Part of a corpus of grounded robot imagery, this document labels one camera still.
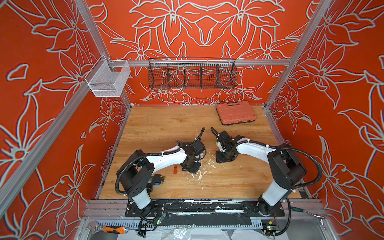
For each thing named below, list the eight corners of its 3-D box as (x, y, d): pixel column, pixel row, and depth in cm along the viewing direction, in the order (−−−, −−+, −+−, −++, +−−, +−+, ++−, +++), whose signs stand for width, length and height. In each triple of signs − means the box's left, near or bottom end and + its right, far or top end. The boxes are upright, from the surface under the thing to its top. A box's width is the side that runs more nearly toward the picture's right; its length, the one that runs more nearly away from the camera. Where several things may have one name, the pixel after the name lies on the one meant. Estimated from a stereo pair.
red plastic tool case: (223, 127, 108) (224, 122, 103) (215, 108, 120) (216, 103, 116) (255, 121, 111) (258, 117, 107) (244, 104, 123) (246, 99, 119)
